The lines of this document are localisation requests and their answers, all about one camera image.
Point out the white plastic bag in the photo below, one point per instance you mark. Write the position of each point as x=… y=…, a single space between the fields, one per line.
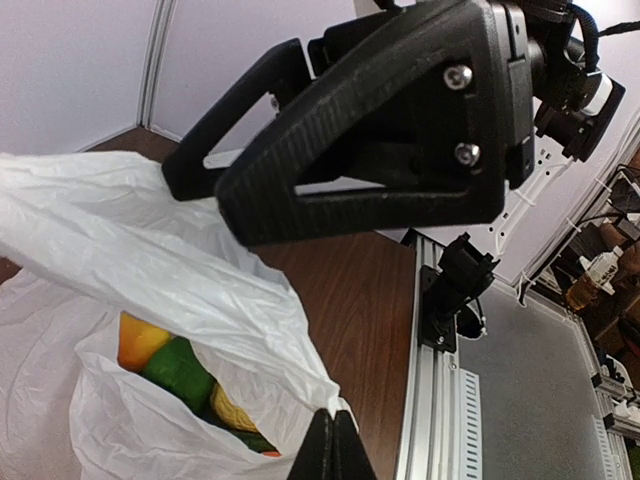
x=97 y=235

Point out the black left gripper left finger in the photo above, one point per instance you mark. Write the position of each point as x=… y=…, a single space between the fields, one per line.
x=314 y=458

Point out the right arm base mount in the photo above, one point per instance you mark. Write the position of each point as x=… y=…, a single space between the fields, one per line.
x=463 y=273

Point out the aluminium front rail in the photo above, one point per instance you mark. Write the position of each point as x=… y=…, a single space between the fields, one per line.
x=523 y=402

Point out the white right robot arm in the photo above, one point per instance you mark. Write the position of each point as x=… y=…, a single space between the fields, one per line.
x=209 y=44

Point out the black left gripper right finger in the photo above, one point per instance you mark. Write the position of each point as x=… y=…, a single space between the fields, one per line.
x=350 y=460

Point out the right aluminium corner post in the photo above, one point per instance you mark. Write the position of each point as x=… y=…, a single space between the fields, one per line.
x=160 y=24

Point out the orange fruit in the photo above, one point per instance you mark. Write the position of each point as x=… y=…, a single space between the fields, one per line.
x=138 y=342

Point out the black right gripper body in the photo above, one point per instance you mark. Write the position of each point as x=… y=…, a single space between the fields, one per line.
x=550 y=52

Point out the green fruit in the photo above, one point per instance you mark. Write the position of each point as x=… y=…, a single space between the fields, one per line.
x=175 y=368

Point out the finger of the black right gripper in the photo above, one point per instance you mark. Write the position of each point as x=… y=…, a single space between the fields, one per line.
x=281 y=74
x=427 y=121

